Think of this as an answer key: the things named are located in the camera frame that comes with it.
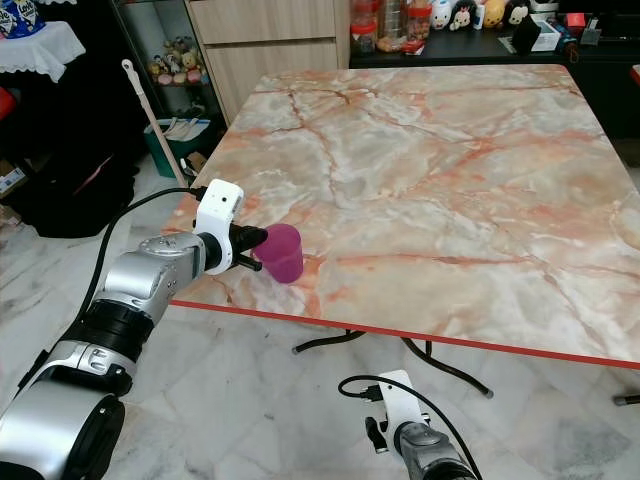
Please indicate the purple plastic cup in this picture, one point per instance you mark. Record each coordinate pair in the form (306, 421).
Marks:
(285, 253)

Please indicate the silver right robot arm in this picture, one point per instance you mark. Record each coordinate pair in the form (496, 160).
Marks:
(430, 452)

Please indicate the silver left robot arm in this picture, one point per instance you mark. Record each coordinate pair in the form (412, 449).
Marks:
(150, 280)

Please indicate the green storage bin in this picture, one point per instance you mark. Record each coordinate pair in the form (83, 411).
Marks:
(165, 155)

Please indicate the black bag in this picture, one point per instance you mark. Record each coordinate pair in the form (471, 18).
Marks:
(75, 200)

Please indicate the black display shelf with figurines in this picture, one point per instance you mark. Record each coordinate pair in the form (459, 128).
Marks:
(175, 62)

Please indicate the light wooden cabinet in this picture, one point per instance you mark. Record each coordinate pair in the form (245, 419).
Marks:
(270, 40)

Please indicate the red lid food jar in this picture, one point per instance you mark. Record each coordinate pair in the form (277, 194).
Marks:
(419, 20)
(363, 28)

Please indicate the brown cardboard box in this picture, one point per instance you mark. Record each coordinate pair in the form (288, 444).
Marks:
(10, 185)

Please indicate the tall clear food jar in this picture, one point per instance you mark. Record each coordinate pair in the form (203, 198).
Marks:
(390, 25)

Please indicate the red chair seat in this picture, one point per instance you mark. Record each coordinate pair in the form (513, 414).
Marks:
(6, 103)

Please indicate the white lace cloth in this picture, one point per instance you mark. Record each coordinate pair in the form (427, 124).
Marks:
(40, 48)

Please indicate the white round plush toy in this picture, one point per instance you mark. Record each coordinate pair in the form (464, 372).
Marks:
(440, 15)

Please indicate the black eared mouse plush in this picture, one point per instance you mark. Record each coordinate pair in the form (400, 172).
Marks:
(463, 16)
(518, 13)

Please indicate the blue printed tin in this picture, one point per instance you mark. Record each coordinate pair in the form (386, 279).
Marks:
(22, 17)

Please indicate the yellow bear plush toy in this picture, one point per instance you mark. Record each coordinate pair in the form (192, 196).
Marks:
(493, 13)

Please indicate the black and white box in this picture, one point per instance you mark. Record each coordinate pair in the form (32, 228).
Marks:
(538, 35)

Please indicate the small red box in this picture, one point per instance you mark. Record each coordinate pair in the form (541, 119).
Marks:
(576, 19)

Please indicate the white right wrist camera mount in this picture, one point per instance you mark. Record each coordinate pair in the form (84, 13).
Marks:
(395, 405)

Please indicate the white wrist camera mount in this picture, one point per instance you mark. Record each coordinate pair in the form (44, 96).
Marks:
(395, 405)
(220, 205)

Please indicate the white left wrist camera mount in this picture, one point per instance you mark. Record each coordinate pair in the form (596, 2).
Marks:
(220, 205)

